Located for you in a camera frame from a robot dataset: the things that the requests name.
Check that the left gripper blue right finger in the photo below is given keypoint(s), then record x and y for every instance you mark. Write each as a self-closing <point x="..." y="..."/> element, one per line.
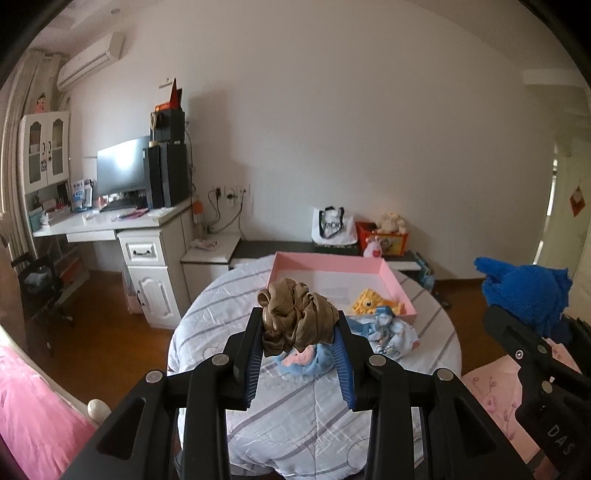
<point x="351" y="353"/>

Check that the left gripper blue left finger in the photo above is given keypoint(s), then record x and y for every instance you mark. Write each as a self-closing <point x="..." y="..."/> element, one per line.
<point x="248" y="359"/>

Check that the blue fleece elephant pouch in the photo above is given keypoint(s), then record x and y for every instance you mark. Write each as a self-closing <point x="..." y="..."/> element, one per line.
<point x="315" y="360"/>

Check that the light blue printed cloth bundle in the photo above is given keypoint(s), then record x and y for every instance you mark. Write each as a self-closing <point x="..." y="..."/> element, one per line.
<point x="388" y="334"/>

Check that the brown satin scrunchie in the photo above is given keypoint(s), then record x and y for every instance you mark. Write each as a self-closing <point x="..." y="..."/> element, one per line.
<point x="294" y="317"/>

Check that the royal blue knitted toy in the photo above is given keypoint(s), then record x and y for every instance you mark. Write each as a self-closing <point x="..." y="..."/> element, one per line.
<point x="536" y="295"/>

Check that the yellow crocheted toy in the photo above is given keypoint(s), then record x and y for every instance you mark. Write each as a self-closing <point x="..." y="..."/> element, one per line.
<point x="369" y="301"/>

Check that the pink shallow box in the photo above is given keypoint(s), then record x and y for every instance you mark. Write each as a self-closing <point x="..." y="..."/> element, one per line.
<point x="341" y="279"/>

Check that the striped white quilt cover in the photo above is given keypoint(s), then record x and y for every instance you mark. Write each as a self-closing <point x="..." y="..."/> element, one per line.
<point x="298" y="425"/>

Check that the pink white plush toy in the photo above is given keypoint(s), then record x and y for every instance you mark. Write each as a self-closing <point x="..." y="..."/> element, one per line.
<point x="373" y="248"/>

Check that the low black white bench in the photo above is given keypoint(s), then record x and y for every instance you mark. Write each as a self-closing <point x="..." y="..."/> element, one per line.
<point x="202" y="267"/>

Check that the orange toy storage box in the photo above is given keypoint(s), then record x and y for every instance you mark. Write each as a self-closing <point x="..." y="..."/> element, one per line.
<point x="392" y="244"/>

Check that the white tote bag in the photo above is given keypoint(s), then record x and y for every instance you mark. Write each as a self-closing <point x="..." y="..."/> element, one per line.
<point x="333" y="227"/>

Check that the cream plush toy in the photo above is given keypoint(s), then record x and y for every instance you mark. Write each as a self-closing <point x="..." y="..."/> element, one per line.
<point x="390" y="223"/>

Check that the white desk with drawers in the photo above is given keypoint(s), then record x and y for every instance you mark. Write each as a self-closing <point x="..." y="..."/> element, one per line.
<point x="152" y="246"/>

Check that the black computer tower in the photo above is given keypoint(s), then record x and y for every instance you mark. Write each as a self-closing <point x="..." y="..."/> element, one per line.
<point x="166" y="175"/>

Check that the black office chair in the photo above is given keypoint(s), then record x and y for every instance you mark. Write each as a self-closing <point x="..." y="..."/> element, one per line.
<point x="41" y="289"/>

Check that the pink bedsheet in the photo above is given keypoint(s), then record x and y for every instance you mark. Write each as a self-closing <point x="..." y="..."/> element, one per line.
<point x="42" y="432"/>

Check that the black computer monitor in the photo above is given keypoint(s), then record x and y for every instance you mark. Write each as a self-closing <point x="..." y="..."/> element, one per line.
<point x="119" y="168"/>

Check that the black box on tower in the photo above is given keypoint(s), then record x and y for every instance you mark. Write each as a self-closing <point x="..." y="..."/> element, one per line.
<point x="167" y="126"/>

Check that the white glass-door cabinet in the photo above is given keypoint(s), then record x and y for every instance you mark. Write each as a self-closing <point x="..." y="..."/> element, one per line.
<point x="43" y="150"/>

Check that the white air conditioner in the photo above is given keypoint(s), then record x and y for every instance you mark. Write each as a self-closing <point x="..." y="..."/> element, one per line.
<point x="100" y="54"/>

